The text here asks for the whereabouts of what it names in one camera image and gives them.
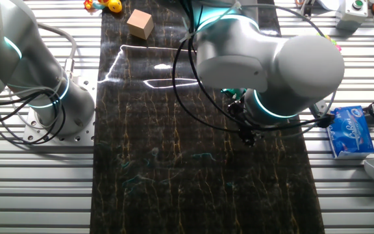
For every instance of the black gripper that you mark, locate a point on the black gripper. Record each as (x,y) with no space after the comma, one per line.
(248,123)

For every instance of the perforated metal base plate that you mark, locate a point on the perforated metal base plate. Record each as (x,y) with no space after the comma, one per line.
(86,130)

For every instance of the green dolphin toy with ball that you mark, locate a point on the green dolphin toy with ball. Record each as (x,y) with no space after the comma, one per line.
(232,92)

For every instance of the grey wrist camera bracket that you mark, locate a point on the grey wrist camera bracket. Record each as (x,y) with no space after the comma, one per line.
(318,109)

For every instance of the wooden cube block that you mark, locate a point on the wooden cube block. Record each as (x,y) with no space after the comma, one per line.
(140,24)

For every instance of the yellow pink green toy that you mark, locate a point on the yellow pink green toy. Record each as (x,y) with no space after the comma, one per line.
(334,44)

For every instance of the grey emergency stop box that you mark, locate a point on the grey emergency stop box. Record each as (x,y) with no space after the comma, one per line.
(352,14)

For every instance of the blue tissue pack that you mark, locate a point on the blue tissue pack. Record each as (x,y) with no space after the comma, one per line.
(349,130)

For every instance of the black marble pattern mat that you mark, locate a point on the black marble pattern mat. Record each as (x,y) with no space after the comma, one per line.
(174,162)

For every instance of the yellow orange turtle toy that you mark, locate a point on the yellow orange turtle toy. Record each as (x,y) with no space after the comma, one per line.
(114,5)

